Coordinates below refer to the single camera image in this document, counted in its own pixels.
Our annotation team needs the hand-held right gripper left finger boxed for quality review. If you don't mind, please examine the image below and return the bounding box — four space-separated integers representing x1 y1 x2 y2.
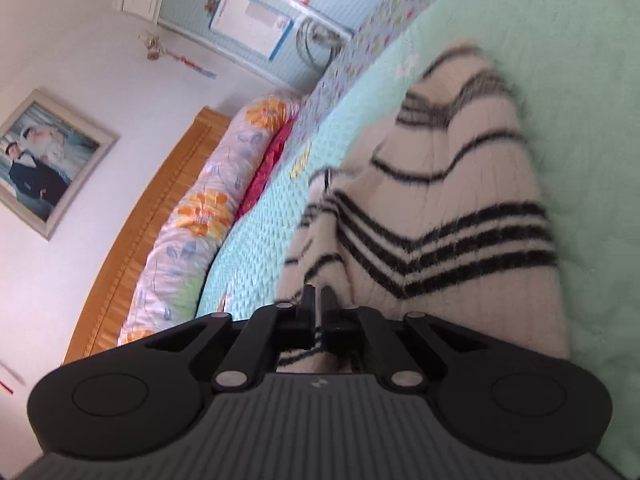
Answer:
144 285 317 394

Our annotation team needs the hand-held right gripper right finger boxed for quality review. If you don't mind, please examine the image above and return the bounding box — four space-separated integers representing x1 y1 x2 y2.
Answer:
321 287 487 394

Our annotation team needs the white black-striped knit sweater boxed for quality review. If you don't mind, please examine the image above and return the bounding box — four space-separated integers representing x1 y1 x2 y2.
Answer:
275 45 573 376

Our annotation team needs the floral bolster pillow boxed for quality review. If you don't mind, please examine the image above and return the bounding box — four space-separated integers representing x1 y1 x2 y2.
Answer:
117 92 303 348

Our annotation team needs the red pillow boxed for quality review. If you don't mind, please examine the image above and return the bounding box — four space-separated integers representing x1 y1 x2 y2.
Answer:
235 112 301 221

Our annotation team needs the wooden bed headboard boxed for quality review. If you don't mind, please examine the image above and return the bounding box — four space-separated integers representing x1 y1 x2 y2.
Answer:
62 106 233 365

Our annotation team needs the red hanging knot ornament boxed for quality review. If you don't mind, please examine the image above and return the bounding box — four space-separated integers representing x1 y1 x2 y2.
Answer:
165 50 218 80

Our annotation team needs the blue-bordered poster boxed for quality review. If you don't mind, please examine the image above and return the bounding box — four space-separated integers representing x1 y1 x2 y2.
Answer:
209 0 296 61

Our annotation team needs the framed wedding photo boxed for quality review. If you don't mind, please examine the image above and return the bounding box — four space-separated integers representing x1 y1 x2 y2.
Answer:
0 89 120 241

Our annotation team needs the green quilted bedspread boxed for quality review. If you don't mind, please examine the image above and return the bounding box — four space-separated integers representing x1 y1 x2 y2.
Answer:
192 0 640 471

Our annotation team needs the glass wall lamp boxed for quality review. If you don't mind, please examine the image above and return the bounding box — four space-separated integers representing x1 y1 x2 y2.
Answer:
139 30 168 61

